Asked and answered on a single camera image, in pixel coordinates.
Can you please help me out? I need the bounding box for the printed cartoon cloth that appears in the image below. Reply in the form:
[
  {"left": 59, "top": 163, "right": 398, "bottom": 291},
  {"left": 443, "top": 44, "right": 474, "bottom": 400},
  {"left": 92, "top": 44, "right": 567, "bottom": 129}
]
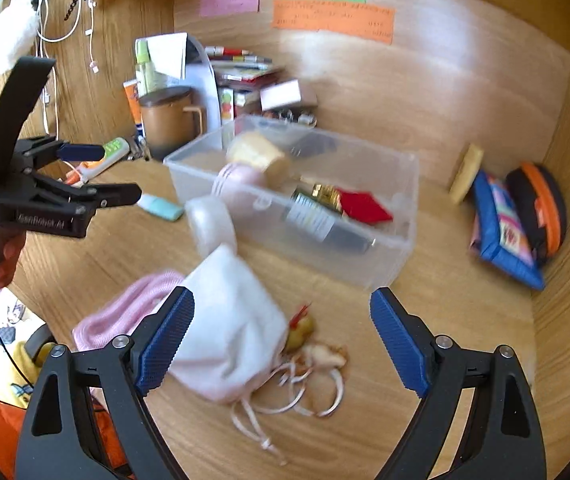
[{"left": 0, "top": 287, "right": 63, "bottom": 408}]

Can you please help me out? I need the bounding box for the white looped cable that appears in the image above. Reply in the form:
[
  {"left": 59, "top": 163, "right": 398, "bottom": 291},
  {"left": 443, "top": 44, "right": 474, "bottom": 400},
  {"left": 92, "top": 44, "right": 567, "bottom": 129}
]
[{"left": 30, "top": 0, "right": 86, "bottom": 141}]

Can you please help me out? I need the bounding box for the orange tube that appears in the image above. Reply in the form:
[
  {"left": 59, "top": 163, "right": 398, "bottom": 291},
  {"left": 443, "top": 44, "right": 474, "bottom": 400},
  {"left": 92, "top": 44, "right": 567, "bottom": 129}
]
[{"left": 124, "top": 80, "right": 146, "bottom": 138}]

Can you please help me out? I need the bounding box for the black orange zip case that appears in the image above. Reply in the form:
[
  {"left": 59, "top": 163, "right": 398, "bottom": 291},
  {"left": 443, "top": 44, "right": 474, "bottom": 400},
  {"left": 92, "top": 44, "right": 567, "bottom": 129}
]
[{"left": 505, "top": 161, "right": 568, "bottom": 267}]

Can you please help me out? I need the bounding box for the white cardboard box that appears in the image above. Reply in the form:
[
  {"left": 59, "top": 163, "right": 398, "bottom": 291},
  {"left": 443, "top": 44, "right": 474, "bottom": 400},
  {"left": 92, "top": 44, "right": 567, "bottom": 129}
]
[{"left": 260, "top": 80, "right": 318, "bottom": 112}]

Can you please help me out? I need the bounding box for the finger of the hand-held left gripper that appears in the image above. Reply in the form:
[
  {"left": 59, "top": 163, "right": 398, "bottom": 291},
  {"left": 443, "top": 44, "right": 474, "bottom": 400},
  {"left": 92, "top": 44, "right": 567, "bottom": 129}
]
[
  {"left": 15, "top": 135, "right": 106, "bottom": 173},
  {"left": 32, "top": 172, "right": 143, "bottom": 211}
]

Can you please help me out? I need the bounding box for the white paper sheet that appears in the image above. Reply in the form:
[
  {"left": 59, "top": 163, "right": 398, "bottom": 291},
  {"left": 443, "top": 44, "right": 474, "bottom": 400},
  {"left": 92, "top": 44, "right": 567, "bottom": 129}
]
[{"left": 135, "top": 32, "right": 188, "bottom": 81}]

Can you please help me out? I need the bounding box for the black cable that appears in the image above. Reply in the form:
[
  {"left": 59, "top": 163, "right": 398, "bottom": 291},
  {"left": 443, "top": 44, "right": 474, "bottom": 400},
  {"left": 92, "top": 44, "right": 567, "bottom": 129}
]
[{"left": 0, "top": 304, "right": 36, "bottom": 391}]

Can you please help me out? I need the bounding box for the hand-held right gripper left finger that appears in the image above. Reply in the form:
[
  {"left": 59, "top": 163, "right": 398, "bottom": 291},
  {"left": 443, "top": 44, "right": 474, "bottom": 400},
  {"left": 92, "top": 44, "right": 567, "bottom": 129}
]
[{"left": 15, "top": 286, "right": 196, "bottom": 480}]

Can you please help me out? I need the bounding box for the white charging cable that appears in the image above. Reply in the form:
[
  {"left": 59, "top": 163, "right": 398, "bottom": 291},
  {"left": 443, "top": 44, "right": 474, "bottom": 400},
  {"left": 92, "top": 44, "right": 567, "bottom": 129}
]
[{"left": 82, "top": 0, "right": 102, "bottom": 73}]

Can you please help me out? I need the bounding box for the yellow lotion bottle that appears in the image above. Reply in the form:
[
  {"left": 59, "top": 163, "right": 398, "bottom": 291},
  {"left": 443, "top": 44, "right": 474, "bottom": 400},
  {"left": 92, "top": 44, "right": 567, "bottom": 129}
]
[{"left": 447, "top": 142, "right": 486, "bottom": 204}]

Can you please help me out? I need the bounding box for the gold wrapped item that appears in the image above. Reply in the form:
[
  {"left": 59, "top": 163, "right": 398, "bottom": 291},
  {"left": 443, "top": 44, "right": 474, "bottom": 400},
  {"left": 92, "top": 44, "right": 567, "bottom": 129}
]
[{"left": 312, "top": 184, "right": 350, "bottom": 217}]

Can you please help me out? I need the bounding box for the yellow duck keychain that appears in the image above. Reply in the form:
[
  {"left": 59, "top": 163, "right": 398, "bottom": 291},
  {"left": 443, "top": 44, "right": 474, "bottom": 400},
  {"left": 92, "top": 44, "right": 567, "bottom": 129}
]
[{"left": 282, "top": 302, "right": 350, "bottom": 368}]

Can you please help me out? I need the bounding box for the white fluffy cloth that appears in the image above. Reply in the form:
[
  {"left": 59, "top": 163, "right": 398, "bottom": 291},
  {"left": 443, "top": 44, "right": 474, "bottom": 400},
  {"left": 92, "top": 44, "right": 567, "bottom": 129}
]
[{"left": 0, "top": 0, "right": 40, "bottom": 75}]

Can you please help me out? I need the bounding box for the red cloth item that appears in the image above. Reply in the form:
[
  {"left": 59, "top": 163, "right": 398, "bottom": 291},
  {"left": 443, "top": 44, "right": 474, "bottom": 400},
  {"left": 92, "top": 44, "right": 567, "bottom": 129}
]
[{"left": 337, "top": 189, "right": 394, "bottom": 226}]

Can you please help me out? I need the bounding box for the clear plastic storage box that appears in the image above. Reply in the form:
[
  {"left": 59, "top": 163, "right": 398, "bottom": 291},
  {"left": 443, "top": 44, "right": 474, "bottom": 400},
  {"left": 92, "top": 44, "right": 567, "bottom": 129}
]
[{"left": 164, "top": 114, "right": 420, "bottom": 291}]

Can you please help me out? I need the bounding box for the translucent tape roll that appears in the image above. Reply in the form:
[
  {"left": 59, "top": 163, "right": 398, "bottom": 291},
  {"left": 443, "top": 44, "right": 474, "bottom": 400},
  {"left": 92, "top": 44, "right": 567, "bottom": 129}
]
[{"left": 185, "top": 196, "right": 238, "bottom": 256}]

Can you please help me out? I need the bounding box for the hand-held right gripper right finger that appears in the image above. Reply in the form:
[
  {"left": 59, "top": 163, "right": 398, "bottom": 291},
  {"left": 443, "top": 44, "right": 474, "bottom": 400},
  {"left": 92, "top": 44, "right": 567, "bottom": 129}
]
[{"left": 370, "top": 287, "right": 548, "bottom": 480}]

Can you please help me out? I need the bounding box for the pink knitted cloth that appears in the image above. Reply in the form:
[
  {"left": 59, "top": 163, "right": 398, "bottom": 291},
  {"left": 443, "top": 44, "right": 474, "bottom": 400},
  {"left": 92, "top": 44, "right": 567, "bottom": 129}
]
[{"left": 72, "top": 270, "right": 186, "bottom": 356}]

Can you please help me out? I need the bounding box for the white drawstring pouch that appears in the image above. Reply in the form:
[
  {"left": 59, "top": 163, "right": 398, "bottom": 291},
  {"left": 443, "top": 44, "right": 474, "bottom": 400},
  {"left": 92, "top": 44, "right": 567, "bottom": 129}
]
[{"left": 167, "top": 244, "right": 346, "bottom": 463}]

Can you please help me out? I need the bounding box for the wooden desktop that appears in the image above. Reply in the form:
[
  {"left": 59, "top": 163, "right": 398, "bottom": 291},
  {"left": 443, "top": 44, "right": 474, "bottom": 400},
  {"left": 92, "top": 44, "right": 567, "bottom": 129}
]
[{"left": 7, "top": 125, "right": 538, "bottom": 480}]

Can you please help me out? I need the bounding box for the light blue eraser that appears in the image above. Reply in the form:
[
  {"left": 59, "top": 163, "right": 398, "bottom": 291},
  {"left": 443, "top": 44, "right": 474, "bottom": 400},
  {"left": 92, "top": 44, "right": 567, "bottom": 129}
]
[{"left": 137, "top": 194, "right": 186, "bottom": 222}]

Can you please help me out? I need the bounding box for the white green correction tape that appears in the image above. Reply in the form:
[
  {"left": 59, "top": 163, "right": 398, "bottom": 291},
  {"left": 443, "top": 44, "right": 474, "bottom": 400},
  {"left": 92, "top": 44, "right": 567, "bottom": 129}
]
[{"left": 65, "top": 137, "right": 130, "bottom": 184}]

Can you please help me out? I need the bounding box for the orange paper note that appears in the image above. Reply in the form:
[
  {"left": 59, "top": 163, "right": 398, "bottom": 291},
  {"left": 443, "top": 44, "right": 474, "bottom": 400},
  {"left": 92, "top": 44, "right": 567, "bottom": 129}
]
[{"left": 271, "top": 0, "right": 396, "bottom": 46}]

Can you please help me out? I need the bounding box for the colourful dotted box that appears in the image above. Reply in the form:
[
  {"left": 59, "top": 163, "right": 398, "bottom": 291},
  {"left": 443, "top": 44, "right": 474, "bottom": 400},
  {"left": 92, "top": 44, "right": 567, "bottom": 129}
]
[{"left": 217, "top": 87, "right": 236, "bottom": 126}]

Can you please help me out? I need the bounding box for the dark bottle with label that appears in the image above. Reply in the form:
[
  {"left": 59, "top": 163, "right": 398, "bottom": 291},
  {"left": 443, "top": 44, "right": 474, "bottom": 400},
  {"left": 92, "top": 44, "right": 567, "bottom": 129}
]
[{"left": 285, "top": 187, "right": 376, "bottom": 256}]

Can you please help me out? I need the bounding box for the white curved book stand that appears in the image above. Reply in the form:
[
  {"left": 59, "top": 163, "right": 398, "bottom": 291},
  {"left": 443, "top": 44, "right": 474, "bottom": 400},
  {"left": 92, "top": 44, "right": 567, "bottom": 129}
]
[{"left": 185, "top": 35, "right": 223, "bottom": 131}]

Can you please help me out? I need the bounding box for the beige plush toy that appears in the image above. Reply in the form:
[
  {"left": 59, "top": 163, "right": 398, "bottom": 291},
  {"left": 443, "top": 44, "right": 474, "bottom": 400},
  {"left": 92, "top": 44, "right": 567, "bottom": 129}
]
[{"left": 227, "top": 131, "right": 290, "bottom": 186}]

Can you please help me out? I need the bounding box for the stack of books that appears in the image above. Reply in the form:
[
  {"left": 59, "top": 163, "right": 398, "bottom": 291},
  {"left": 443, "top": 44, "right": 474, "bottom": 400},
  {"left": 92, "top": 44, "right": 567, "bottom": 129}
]
[{"left": 211, "top": 56, "right": 286, "bottom": 93}]

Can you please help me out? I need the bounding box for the pink round bottle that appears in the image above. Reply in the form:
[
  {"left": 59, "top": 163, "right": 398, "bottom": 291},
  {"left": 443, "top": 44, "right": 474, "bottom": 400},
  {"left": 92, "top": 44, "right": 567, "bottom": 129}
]
[{"left": 212, "top": 162, "right": 273, "bottom": 221}]

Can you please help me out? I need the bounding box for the brown mug with lid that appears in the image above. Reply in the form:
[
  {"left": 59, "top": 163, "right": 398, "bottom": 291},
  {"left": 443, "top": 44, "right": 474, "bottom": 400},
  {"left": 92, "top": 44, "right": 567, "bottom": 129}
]
[{"left": 139, "top": 87, "right": 206, "bottom": 161}]

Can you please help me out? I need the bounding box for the bowl of beads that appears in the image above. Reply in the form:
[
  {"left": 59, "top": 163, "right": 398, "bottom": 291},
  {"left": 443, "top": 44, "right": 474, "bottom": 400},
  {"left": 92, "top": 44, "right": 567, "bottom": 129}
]
[{"left": 262, "top": 105, "right": 318, "bottom": 128}]

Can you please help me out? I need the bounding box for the green bottle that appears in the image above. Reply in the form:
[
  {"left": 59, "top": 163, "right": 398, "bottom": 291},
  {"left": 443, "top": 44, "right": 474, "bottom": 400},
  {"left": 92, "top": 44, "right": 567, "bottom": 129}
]
[{"left": 135, "top": 40, "right": 153, "bottom": 93}]

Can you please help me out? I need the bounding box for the blue patchwork pouch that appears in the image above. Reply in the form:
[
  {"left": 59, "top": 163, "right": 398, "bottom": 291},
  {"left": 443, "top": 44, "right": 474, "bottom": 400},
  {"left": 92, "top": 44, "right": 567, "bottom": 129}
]
[{"left": 470, "top": 170, "right": 546, "bottom": 292}]

